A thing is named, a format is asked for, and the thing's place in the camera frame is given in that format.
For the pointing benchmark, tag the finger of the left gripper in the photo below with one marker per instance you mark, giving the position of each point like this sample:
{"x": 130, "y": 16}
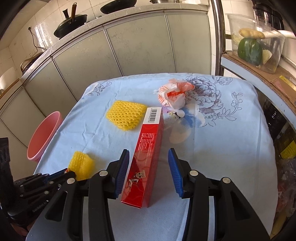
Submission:
{"x": 56, "y": 177}
{"x": 70, "y": 174}

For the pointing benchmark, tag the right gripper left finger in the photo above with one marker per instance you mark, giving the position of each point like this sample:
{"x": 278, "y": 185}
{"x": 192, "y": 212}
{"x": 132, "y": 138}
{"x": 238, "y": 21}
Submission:
{"x": 121, "y": 170}

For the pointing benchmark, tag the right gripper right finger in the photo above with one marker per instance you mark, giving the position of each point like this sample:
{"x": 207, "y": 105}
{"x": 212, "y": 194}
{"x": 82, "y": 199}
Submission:
{"x": 177, "y": 172}

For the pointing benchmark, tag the red cardboard box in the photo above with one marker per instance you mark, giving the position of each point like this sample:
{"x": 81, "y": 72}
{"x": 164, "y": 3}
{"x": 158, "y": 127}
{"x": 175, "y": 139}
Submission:
{"x": 140, "y": 179}

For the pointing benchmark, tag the yellow foam fruit net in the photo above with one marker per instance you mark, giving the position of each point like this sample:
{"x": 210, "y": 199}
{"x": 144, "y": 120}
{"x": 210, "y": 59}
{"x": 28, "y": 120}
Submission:
{"x": 126, "y": 115}

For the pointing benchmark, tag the white orange plastic bag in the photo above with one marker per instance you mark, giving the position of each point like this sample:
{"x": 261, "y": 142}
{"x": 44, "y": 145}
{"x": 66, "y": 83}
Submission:
{"x": 173, "y": 94}

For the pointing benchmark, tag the pink plastic trash bin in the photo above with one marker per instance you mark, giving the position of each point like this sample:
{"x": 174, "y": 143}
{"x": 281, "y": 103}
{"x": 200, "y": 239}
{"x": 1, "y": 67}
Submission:
{"x": 43, "y": 135}

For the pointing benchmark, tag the grey kitchen cabinet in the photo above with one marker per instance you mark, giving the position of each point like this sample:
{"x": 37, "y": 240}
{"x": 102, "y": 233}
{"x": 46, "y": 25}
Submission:
{"x": 156, "y": 38}

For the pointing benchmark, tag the light blue floral tablecloth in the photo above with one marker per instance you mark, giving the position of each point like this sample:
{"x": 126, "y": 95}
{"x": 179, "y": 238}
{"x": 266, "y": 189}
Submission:
{"x": 221, "y": 132}

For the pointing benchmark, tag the black induction cooker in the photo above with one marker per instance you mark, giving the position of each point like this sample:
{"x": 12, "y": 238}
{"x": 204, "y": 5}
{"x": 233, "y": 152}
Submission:
{"x": 25, "y": 65}

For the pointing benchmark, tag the flattened cardboard sheet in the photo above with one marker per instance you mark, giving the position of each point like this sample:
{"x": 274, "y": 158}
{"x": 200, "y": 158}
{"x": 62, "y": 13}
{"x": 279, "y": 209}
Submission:
{"x": 282, "y": 80}

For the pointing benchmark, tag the green bell pepper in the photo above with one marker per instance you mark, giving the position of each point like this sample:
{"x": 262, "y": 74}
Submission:
{"x": 250, "y": 51}

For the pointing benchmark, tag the black wok with lid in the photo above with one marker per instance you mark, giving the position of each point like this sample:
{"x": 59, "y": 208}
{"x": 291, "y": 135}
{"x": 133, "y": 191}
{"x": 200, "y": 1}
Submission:
{"x": 70, "y": 23}

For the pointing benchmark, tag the metal shelf pole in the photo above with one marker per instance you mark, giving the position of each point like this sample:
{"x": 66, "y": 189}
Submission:
{"x": 220, "y": 36}

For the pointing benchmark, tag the white cabbage piece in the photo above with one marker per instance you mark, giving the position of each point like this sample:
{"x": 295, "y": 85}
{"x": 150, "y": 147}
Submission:
{"x": 266, "y": 55}

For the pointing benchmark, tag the clear plastic container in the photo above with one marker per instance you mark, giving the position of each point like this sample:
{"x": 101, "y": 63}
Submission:
{"x": 274, "y": 45}

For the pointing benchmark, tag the ginger root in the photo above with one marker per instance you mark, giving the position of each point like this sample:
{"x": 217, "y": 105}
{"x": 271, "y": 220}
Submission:
{"x": 251, "y": 33}

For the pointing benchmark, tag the steel pot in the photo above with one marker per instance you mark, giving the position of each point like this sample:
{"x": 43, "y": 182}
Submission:
{"x": 162, "y": 1}

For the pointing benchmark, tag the black blender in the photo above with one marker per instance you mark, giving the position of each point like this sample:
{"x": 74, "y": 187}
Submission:
{"x": 265, "y": 12}

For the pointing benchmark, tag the black wok wooden handle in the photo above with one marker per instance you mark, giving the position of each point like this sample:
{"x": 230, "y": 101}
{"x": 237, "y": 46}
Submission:
{"x": 117, "y": 5}

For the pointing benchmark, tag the white spoon handle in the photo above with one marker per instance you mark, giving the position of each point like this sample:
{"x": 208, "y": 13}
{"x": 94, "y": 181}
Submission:
{"x": 279, "y": 34}

